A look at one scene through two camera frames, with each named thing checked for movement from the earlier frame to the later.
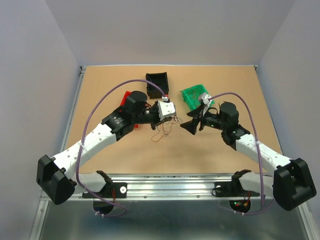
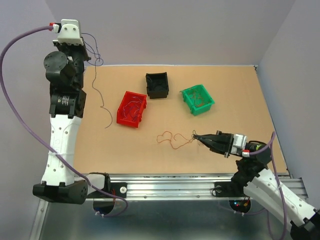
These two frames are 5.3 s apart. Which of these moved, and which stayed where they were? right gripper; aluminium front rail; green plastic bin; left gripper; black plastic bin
Moved: left gripper; right gripper
Stayed: green plastic bin; black plastic bin; aluminium front rail
